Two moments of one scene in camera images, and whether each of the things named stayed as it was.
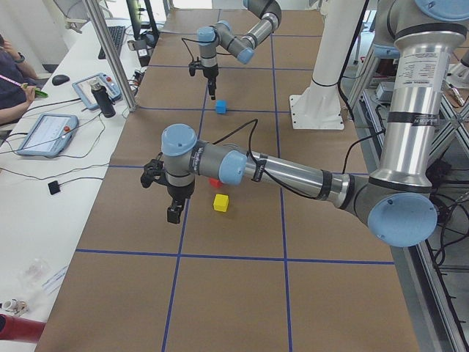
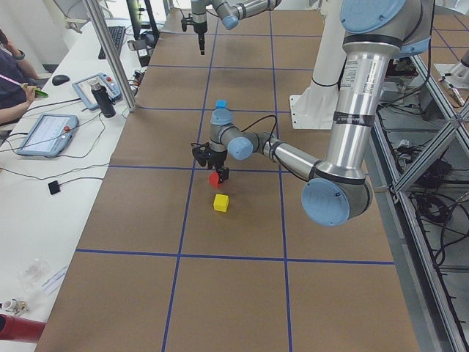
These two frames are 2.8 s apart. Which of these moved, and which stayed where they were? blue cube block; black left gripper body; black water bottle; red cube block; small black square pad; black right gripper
Moved: black right gripper; black left gripper body
Stayed: blue cube block; small black square pad; black water bottle; red cube block
